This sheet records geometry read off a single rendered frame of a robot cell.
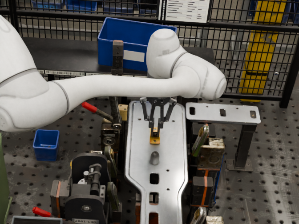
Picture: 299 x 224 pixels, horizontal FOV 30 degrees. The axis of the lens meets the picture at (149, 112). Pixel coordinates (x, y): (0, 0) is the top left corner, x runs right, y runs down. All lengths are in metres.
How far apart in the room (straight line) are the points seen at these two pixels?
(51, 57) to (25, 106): 1.01
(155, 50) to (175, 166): 0.45
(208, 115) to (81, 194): 0.71
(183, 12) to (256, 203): 0.84
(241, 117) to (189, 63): 0.56
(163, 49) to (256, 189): 0.86
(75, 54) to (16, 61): 1.00
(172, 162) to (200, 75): 0.42
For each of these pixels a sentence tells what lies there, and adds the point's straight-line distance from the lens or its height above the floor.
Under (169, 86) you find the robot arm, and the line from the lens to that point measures 1.63.
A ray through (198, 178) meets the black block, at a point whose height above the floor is 0.99.
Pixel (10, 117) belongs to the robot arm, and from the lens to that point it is 1.37.
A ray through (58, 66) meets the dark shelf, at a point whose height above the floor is 1.03.
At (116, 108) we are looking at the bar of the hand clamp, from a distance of 1.96.
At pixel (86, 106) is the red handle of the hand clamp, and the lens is 1.97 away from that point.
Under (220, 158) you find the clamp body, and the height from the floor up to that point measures 0.99.
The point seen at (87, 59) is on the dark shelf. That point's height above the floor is 1.03.
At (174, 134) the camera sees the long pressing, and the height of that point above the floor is 1.00.
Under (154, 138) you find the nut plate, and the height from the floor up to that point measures 1.01.
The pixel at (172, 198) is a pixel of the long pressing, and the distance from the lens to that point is 1.88.
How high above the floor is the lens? 2.46
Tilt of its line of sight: 42 degrees down
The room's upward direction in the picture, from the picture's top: 5 degrees clockwise
